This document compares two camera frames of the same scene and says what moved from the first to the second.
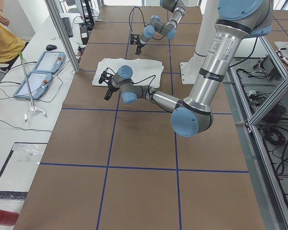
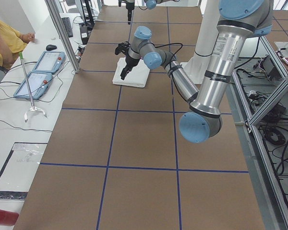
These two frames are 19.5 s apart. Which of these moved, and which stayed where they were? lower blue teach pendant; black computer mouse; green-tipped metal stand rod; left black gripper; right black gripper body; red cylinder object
Moved: right black gripper body; left black gripper
Stayed: black computer mouse; red cylinder object; lower blue teach pendant; green-tipped metal stand rod
